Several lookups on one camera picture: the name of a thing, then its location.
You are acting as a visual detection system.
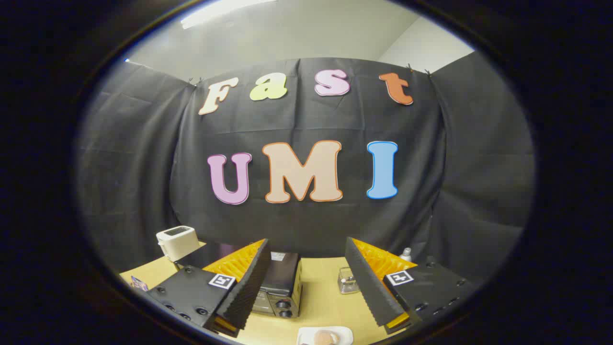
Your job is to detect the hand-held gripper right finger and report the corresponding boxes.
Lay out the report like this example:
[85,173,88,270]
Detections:
[344,236,476,335]

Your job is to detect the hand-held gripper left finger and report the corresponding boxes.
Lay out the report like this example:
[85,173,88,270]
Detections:
[146,238,272,339]

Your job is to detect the black toaster oven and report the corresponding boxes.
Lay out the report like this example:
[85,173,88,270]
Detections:
[175,242,303,318]

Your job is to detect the white bread toaster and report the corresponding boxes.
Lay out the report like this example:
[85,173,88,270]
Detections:
[156,226,200,262]

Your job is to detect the white square plate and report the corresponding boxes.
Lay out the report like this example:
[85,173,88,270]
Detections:
[297,326,354,345]

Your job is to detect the metal wire holder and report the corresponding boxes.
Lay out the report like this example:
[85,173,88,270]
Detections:
[338,267,360,294]

